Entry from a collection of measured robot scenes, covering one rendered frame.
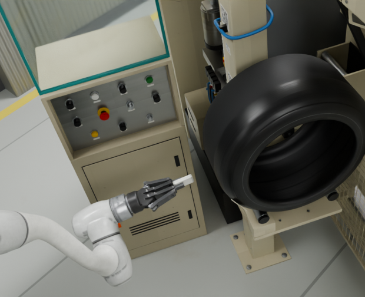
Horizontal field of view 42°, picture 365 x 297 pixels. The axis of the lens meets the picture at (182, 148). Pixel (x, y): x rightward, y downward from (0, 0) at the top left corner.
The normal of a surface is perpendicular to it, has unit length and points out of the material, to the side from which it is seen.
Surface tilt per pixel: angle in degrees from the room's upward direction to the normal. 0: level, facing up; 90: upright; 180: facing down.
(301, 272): 0
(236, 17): 90
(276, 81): 8
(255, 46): 90
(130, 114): 90
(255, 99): 25
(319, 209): 0
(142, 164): 90
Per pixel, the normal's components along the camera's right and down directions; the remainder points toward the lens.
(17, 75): 0.70, 0.44
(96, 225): -0.07, -0.09
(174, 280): -0.15, -0.69
